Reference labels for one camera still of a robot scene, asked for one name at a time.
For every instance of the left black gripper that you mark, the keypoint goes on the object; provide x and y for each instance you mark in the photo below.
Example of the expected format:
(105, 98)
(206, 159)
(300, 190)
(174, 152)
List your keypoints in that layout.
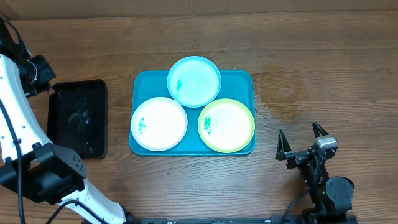
(46, 75)

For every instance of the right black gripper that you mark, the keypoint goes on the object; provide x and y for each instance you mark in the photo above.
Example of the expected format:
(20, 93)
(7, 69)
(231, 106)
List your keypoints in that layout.
(296, 157)

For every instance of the light blue plate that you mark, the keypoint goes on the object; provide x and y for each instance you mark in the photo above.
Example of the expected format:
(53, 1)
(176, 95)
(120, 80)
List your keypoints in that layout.
(194, 81)

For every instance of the white plate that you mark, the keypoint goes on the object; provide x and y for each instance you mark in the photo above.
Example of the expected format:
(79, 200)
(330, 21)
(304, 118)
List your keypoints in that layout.
(159, 124)

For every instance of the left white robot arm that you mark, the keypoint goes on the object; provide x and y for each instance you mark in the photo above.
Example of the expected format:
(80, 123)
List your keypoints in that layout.
(34, 167)

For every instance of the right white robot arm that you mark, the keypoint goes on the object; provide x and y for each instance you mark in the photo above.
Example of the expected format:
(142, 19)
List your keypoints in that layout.
(331, 196)

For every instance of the black rectangular water tray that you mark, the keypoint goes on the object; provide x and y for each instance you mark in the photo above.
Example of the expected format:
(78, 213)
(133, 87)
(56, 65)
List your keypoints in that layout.
(78, 117)

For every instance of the teal plastic tray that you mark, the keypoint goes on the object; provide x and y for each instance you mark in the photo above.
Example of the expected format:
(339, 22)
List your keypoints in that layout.
(235, 84)

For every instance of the green rimmed yellow plate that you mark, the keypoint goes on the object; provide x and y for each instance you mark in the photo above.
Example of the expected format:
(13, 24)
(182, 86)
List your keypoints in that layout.
(226, 125)

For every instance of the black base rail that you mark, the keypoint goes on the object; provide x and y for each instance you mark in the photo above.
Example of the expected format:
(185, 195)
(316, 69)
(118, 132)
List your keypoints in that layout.
(248, 220)

